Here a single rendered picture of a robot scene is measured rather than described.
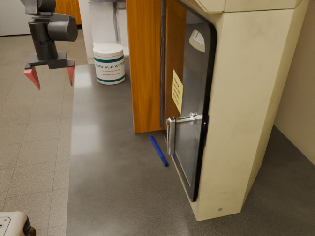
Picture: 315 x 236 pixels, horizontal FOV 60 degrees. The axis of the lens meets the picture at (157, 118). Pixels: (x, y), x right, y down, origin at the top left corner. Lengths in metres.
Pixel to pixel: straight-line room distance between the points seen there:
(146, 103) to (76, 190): 0.33
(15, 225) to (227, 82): 1.40
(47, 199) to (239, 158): 1.66
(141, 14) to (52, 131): 2.04
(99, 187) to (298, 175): 0.55
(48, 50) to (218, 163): 0.56
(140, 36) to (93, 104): 0.43
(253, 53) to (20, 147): 2.33
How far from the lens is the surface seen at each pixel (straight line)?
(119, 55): 1.21
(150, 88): 0.85
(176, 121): 0.52
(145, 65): 0.81
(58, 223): 1.93
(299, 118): 0.99
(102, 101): 1.13
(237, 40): 0.44
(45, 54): 0.86
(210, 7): 0.40
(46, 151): 2.46
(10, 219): 1.69
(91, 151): 0.88
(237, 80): 0.47
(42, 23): 0.83
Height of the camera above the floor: 1.50
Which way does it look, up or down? 34 degrees down
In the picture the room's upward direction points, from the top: straight up
